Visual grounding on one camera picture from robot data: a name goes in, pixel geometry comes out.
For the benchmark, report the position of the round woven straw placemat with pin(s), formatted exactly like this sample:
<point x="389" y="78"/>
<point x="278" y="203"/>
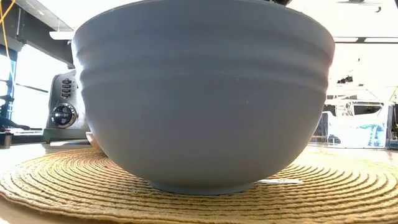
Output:
<point x="62" y="186"/>

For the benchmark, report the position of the large blue ceramic bowl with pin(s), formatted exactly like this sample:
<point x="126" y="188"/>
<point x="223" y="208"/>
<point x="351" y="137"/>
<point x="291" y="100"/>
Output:
<point x="202" y="93"/>

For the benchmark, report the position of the stainless steel four-slot toaster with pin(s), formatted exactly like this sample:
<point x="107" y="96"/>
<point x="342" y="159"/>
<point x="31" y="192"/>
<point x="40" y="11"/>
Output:
<point x="62" y="93"/>

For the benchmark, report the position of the white light fixture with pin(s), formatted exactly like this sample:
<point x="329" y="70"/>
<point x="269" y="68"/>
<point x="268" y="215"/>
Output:
<point x="60" y="35"/>

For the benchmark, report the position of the blue vertical post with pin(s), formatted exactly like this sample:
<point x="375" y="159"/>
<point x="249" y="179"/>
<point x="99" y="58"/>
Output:
<point x="12" y="77"/>

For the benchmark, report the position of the black metal table frame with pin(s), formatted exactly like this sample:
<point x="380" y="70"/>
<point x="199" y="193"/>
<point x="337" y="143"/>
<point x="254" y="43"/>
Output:
<point x="28" y="139"/>

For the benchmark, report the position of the clear plastic bin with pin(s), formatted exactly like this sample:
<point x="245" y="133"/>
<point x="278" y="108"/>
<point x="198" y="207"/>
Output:
<point x="326" y="130"/>

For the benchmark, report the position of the black background equipment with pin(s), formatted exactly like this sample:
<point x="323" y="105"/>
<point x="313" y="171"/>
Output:
<point x="6" y="123"/>

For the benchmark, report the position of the dark metal overhead beam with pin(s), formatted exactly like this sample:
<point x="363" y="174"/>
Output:
<point x="31" y="31"/>

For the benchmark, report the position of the pink plate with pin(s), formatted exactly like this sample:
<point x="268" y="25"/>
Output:
<point x="92" y="141"/>

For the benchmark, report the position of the black background rack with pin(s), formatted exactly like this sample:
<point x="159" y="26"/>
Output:
<point x="394" y="121"/>

